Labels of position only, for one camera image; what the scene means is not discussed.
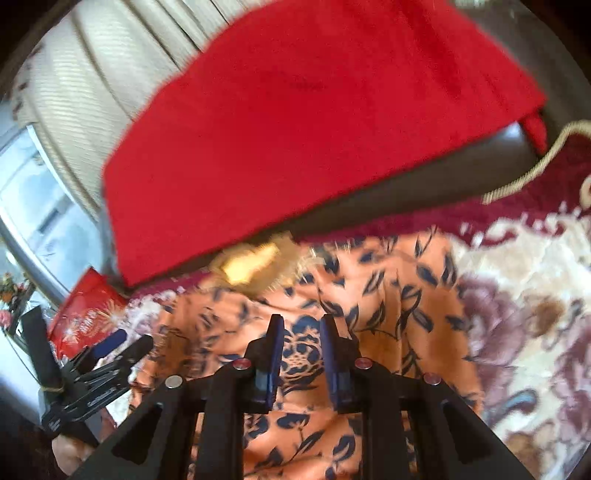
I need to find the orange floral garment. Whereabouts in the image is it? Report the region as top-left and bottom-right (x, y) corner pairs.
(124, 231), (485, 480)

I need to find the flower bouquet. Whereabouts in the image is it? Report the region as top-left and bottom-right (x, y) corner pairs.
(0, 271), (37, 334)

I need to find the red fleece blanket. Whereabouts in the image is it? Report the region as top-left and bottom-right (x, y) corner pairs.
(102, 0), (550, 288)

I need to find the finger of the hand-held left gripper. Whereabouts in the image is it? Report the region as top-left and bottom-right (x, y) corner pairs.
(95, 335), (155, 372)
(69, 329), (128, 371)

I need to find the brown leather sofa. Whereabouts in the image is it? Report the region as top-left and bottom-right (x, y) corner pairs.
(104, 0), (591, 289)

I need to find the gold tassel ornament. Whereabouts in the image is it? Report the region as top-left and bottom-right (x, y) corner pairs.
(211, 233), (315, 292)

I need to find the floral plush blanket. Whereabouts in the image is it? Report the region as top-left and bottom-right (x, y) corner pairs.
(122, 122), (591, 480)

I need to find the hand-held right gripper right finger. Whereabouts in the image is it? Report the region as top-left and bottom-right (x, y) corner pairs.
(320, 315), (537, 480)

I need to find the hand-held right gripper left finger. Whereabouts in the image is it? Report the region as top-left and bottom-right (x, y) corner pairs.
(69, 314), (287, 480)

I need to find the window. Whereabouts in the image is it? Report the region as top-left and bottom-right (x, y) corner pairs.
(0, 122), (101, 303)

